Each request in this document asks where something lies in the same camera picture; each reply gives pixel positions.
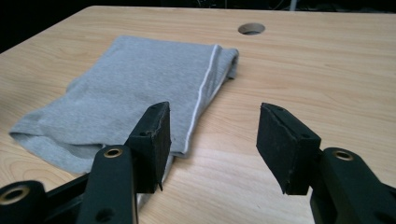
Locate grey shorts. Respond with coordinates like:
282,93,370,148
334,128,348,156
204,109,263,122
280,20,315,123
8,35,240,210

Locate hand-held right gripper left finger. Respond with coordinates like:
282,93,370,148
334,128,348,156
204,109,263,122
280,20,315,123
123,101,173,194

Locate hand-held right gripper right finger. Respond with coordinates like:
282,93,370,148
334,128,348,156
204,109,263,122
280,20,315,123
255,102,322,196

